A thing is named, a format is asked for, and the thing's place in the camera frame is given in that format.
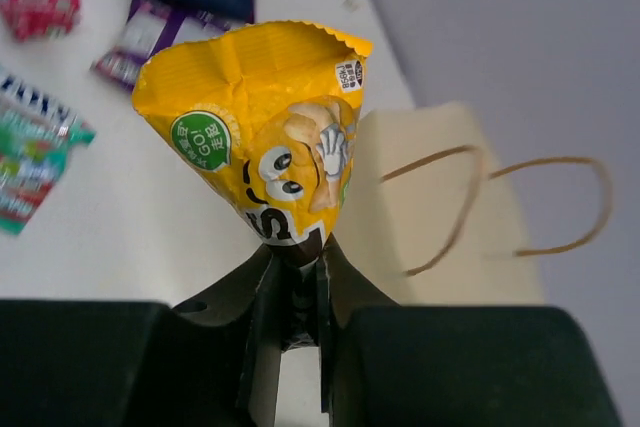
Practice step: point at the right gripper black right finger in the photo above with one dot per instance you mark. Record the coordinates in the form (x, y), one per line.
(341, 290)

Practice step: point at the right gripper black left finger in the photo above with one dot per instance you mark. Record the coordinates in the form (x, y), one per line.
(233, 350)

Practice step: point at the yellow M&M snack bag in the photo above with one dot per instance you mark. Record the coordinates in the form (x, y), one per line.
(267, 115)

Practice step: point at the teal Fox's candy bag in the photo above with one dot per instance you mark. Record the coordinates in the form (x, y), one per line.
(38, 132)

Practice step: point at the purple snack pouch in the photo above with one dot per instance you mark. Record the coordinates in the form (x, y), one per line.
(153, 26)

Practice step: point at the beige paper bag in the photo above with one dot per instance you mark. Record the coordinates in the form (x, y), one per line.
(431, 216)

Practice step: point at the red snack packet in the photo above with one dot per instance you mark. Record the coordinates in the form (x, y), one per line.
(35, 19)

